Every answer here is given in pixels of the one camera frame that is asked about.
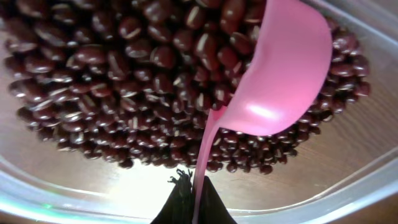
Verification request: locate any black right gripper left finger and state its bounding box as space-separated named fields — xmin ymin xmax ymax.
xmin=151 ymin=169 xmax=193 ymax=224

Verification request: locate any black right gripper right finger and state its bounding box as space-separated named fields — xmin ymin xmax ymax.
xmin=198 ymin=176 xmax=237 ymax=224

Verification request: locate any pink plastic measuring scoop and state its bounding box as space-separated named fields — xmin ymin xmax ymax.
xmin=192 ymin=0 xmax=332 ymax=223

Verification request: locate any clear container of red beans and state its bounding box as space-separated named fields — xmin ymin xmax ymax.
xmin=1 ymin=1 xmax=397 ymax=223

